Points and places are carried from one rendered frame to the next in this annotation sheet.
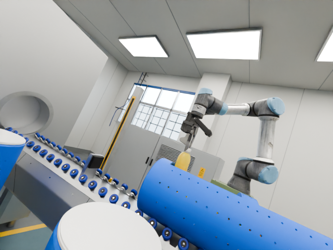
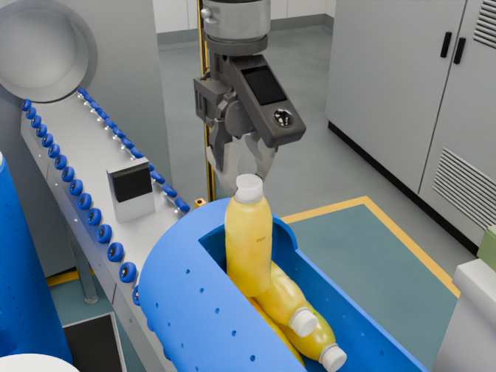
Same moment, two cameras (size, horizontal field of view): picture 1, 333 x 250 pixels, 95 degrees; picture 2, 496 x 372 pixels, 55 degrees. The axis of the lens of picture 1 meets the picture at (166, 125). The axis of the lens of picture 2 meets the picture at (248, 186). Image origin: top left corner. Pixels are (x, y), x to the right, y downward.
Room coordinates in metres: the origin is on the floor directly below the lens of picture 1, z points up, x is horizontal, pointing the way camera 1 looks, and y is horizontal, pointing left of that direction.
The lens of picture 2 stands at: (0.38, -0.46, 1.70)
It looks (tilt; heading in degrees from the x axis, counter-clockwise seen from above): 35 degrees down; 35
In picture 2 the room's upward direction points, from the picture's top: straight up
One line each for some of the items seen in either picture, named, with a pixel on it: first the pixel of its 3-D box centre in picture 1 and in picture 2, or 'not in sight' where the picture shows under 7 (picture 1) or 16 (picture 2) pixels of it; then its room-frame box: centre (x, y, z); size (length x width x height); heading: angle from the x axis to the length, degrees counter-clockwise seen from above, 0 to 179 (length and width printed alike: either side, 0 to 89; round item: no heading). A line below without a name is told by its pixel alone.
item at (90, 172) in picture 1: (92, 166); (133, 193); (1.00, 0.33, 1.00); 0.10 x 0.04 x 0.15; 158
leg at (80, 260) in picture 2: not in sight; (77, 249); (1.20, 1.00, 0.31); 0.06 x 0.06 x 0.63; 68
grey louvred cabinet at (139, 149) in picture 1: (151, 174); (482, 85); (2.94, -0.11, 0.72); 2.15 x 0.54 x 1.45; 57
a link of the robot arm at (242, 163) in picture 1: (246, 167); not in sight; (1.08, -0.64, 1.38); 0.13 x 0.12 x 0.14; 15
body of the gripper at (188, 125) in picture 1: (192, 123); (234, 81); (0.83, -0.13, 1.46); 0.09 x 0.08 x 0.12; 68
